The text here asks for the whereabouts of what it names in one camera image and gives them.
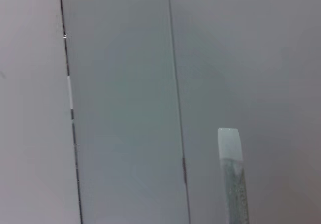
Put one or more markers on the grey glitter pen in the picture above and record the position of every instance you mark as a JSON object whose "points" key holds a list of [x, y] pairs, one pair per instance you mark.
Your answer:
{"points": [[234, 178]]}

